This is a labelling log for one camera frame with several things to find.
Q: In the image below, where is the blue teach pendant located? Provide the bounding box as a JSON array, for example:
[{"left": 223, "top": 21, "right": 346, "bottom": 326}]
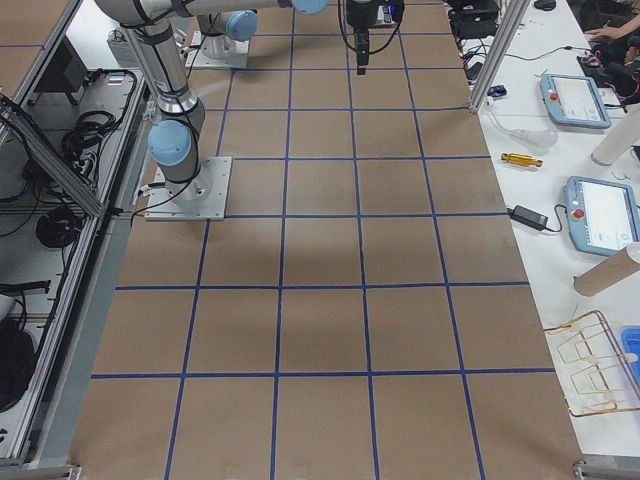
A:
[
  {"left": 564, "top": 176, "right": 639, "bottom": 256},
  {"left": 539, "top": 74, "right": 611, "bottom": 130}
]

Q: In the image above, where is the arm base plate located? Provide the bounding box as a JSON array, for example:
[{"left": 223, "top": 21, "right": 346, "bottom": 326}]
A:
[
  {"left": 144, "top": 156, "right": 232, "bottom": 221},
  {"left": 185, "top": 30, "right": 250, "bottom": 69}
]

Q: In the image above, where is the far blue teach pendant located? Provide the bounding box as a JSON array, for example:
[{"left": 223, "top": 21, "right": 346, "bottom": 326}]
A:
[{"left": 539, "top": 74, "right": 611, "bottom": 130}]

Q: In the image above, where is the aluminium frame post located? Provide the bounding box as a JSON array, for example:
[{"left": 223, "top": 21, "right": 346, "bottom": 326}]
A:
[{"left": 468, "top": 0, "right": 530, "bottom": 113}]

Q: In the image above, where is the black power adapter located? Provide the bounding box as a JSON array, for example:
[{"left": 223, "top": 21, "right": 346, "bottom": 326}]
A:
[{"left": 507, "top": 205, "right": 548, "bottom": 231}]

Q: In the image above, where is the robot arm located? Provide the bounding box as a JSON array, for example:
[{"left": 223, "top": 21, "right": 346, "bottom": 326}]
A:
[
  {"left": 196, "top": 10, "right": 258, "bottom": 59},
  {"left": 97, "top": 1, "right": 328, "bottom": 202}
]

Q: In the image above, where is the blue plastic container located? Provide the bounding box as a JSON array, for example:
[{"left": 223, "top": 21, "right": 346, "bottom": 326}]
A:
[{"left": 620, "top": 326, "right": 640, "bottom": 385}]

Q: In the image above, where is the gold wire rack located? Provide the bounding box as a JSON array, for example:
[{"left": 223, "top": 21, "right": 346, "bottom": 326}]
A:
[{"left": 544, "top": 310, "right": 639, "bottom": 418}]

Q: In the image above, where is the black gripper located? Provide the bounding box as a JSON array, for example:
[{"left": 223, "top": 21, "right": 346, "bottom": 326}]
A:
[{"left": 346, "top": 0, "right": 405, "bottom": 76}]

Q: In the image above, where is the near blue teach pendant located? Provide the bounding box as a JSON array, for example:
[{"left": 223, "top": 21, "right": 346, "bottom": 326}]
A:
[{"left": 564, "top": 176, "right": 639, "bottom": 256}]

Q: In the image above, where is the white cardboard tube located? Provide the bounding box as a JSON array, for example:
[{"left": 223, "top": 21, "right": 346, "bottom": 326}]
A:
[{"left": 590, "top": 104, "right": 640, "bottom": 166}]

